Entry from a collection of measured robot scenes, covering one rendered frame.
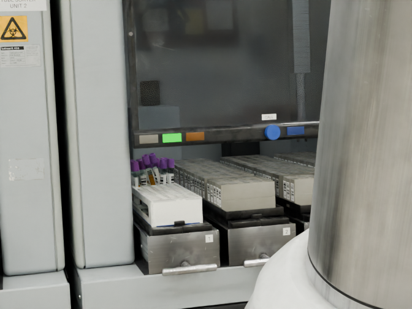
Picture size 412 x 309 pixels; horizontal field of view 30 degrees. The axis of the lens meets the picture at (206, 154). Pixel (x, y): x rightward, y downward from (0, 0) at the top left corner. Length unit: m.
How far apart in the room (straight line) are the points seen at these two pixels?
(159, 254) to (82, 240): 0.16
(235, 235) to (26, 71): 0.49
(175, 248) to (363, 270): 1.07
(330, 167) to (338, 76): 0.05
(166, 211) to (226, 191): 0.14
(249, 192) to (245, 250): 0.13
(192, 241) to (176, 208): 0.07
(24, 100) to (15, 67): 0.06
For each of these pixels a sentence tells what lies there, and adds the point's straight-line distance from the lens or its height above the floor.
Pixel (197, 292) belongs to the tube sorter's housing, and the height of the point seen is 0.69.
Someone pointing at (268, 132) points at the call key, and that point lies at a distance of 1.50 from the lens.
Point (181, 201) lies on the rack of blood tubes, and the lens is 1.45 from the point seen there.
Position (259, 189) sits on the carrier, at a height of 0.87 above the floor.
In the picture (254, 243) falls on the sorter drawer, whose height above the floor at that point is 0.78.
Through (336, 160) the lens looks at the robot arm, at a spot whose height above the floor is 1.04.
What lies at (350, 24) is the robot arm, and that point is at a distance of 0.33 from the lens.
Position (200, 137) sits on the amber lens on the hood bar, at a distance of 1.47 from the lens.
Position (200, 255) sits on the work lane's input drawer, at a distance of 1.44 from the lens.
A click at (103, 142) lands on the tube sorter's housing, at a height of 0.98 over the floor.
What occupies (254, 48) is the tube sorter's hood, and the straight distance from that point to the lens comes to 1.52.
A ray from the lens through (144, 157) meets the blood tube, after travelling 1.65.
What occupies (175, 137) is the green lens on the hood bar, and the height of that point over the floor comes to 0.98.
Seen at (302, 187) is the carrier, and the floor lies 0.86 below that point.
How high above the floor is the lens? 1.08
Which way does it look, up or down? 5 degrees down
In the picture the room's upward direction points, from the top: 2 degrees counter-clockwise
